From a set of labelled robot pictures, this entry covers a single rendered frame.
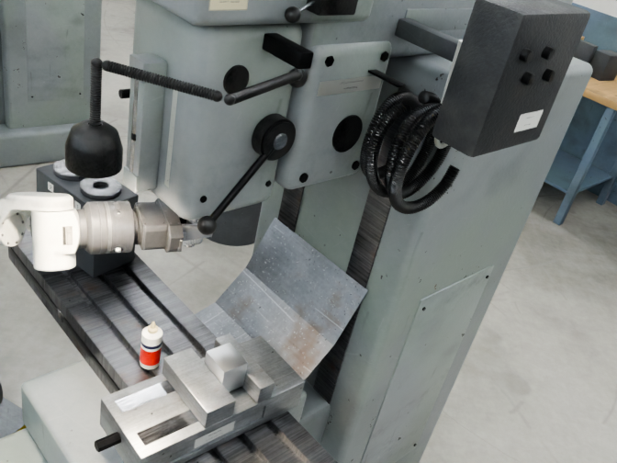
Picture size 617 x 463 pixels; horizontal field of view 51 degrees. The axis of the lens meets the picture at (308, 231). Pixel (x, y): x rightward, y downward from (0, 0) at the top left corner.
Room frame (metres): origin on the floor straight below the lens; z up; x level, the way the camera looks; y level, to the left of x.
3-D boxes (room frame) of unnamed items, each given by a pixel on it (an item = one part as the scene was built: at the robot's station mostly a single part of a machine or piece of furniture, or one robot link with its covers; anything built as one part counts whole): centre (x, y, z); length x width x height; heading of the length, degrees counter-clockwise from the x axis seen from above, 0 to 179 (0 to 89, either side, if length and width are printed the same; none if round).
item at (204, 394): (0.82, 0.13, 0.99); 0.15 x 0.06 x 0.04; 47
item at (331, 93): (1.11, 0.08, 1.47); 0.24 x 0.19 x 0.26; 49
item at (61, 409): (0.96, 0.21, 0.76); 0.50 x 0.35 x 0.12; 139
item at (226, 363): (0.86, 0.09, 1.01); 0.06 x 0.05 x 0.06; 47
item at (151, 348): (0.94, 0.25, 0.96); 0.04 x 0.04 x 0.11
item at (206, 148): (0.97, 0.20, 1.47); 0.21 x 0.19 x 0.32; 49
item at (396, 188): (1.04, -0.12, 1.45); 0.18 x 0.16 x 0.21; 139
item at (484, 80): (0.97, -0.24, 1.62); 0.20 x 0.09 x 0.21; 139
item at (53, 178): (1.26, 0.52, 1.00); 0.22 x 0.12 x 0.20; 59
